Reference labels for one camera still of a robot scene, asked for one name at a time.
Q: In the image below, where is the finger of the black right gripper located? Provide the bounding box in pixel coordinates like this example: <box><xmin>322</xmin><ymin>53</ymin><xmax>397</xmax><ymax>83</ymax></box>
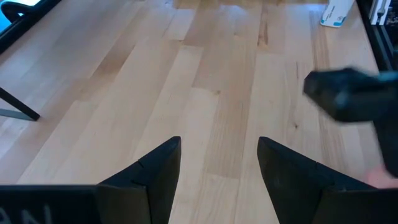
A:
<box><xmin>374</xmin><ymin>121</ymin><xmax>398</xmax><ymax>178</ymax></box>

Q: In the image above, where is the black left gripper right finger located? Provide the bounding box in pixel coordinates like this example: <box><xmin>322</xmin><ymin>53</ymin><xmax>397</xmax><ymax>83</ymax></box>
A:
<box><xmin>257</xmin><ymin>136</ymin><xmax>377</xmax><ymax>224</ymax></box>

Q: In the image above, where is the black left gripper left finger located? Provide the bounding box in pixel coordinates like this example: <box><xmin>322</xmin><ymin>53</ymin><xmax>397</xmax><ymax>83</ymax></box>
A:
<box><xmin>96</xmin><ymin>136</ymin><xmax>182</xmax><ymax>224</ymax></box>

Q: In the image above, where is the large white pill bottle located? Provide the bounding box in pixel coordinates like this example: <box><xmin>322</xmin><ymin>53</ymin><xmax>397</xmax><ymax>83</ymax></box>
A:
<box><xmin>320</xmin><ymin>0</ymin><xmax>356</xmax><ymax>29</ymax></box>

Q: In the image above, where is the silver metal bracket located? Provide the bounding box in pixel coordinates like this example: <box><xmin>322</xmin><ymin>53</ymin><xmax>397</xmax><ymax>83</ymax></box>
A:
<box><xmin>368</xmin><ymin>0</ymin><xmax>392</xmax><ymax>26</ymax></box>

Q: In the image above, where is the black shelf side frame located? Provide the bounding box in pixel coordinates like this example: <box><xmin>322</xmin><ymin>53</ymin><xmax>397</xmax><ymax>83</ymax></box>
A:
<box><xmin>0</xmin><ymin>86</ymin><xmax>41</xmax><ymax>123</ymax></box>

